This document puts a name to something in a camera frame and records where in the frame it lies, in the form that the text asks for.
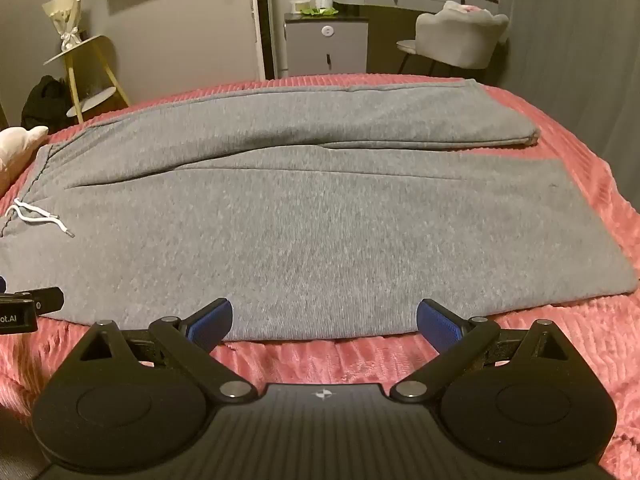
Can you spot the green leafy ornament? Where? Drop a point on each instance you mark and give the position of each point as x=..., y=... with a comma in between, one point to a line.
x=320, y=11

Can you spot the grey small cabinet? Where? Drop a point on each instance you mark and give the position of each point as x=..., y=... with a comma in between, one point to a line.
x=325, y=55

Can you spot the white jar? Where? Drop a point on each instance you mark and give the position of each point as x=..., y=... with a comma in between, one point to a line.
x=301, y=6

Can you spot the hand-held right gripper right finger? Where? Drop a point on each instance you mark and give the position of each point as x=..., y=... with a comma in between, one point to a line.
x=440, y=321

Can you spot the white plush toy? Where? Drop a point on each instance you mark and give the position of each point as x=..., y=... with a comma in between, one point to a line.
x=15, y=152

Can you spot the pink item on chair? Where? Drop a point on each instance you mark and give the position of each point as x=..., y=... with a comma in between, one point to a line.
x=462, y=7

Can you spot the grey curtain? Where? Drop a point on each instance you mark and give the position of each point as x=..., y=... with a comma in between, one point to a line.
x=575, y=60

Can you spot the grey pants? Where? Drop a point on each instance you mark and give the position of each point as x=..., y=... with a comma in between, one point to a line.
x=300, y=220

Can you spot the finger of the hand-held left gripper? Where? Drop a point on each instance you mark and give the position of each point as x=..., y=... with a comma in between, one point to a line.
x=45, y=300

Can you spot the cream wrapped flower bouquet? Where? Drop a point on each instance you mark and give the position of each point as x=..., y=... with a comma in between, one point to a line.
x=65, y=10

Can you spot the yellow two-tier side table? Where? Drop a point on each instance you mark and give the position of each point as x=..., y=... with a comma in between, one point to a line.
x=75, y=76

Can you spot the black bag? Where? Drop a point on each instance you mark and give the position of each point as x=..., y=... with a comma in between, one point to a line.
x=45, y=102

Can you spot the pink ribbed bed blanket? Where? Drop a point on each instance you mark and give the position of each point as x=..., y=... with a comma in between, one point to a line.
x=575, y=355

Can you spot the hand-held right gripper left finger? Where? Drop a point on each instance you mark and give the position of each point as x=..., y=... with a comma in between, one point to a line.
x=214, y=321

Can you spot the white tall standing unit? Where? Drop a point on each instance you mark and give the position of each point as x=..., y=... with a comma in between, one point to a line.
x=260, y=20

